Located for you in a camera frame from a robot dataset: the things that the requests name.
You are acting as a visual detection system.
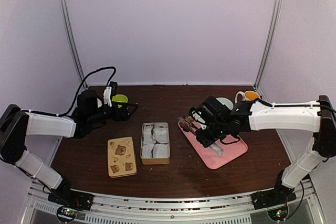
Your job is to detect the aluminium frame post left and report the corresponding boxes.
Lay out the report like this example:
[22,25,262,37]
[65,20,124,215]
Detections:
[59,0,85,81]

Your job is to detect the rectangular tin box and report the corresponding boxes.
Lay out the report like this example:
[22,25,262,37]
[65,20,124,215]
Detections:
[140,122,171,165]

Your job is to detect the aluminium frame rail right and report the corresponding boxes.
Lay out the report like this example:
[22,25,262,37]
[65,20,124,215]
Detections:
[254,0,284,89]

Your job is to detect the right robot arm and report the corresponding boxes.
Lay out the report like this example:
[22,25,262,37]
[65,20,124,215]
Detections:
[189,95,335,204]

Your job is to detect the floral white mug yellow inside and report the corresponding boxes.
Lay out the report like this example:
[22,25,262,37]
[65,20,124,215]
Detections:
[234,90,261,103]

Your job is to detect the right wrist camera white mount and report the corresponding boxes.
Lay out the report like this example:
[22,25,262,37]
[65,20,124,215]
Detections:
[189,107,207,130]

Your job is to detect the light blue striped bowl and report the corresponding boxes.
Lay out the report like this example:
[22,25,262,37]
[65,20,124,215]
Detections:
[216,97,234,110]

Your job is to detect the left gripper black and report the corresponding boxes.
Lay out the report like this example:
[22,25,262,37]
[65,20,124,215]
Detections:
[88,101,139,125]

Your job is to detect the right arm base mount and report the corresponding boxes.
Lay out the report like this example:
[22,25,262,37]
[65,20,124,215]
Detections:
[251,184,297,210]

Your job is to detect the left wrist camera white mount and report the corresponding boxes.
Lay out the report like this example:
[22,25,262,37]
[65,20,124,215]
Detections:
[103,81,118,107]

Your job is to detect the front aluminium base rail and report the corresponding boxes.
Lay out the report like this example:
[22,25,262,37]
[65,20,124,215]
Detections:
[19,179,327,223]

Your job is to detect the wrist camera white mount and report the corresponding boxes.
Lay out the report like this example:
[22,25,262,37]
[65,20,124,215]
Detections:
[103,81,118,107]
[189,107,207,130]

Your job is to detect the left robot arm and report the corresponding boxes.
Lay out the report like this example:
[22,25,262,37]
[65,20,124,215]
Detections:
[1,87,138,205]

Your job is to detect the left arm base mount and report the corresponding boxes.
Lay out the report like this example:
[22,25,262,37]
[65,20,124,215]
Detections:
[48,176,94,211]

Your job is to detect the pink plastic tray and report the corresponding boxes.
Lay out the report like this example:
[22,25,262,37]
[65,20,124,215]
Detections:
[178,121,248,169]

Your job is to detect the lime green bowl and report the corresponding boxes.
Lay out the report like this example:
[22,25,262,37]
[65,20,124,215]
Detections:
[112,94,129,109]

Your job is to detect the clear plastic tongs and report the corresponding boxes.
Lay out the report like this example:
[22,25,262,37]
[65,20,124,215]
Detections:
[178,115,224,156]

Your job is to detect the bear print tin lid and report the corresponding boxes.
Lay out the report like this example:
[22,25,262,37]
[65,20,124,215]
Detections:
[107,137,138,178]

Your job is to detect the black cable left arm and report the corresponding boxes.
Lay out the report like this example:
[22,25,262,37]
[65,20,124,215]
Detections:
[56,66,117,117]

